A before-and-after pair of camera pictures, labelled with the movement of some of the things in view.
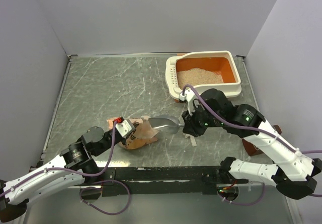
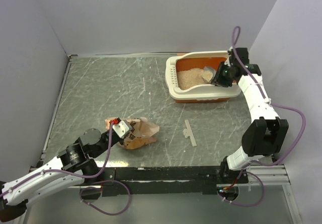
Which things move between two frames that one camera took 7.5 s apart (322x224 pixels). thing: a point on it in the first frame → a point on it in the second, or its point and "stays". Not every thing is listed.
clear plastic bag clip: (192, 138) stays
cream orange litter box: (202, 70) stays
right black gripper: (190, 126) → (217, 80)
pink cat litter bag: (143, 133) stays
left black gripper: (124, 141) stays
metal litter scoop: (166, 124) → (209, 73)
